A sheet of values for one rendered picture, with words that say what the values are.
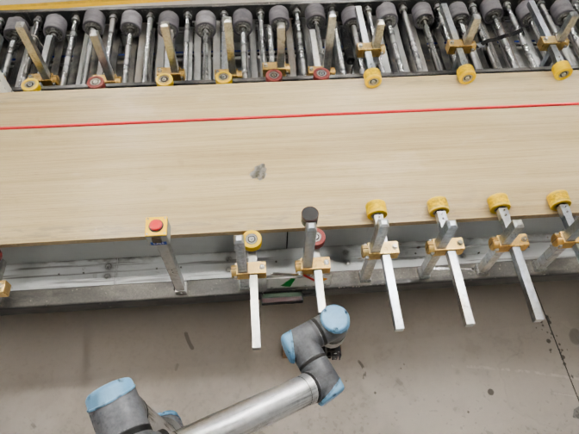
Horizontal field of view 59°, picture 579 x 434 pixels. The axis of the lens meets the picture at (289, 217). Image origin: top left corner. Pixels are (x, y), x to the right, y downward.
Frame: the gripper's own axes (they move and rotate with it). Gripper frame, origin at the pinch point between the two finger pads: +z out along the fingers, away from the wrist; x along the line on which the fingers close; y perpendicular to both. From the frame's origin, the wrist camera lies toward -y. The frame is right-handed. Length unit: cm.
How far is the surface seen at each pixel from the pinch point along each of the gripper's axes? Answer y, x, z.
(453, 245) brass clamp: -31, 51, -15
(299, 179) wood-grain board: -70, -4, -9
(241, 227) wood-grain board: -48, -29, -8
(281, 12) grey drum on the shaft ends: -183, -4, -6
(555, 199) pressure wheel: -49, 97, -15
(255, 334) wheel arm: -5.8, -25.2, -2.7
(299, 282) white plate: -29.9, -6.8, 6.8
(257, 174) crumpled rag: -73, -22, -10
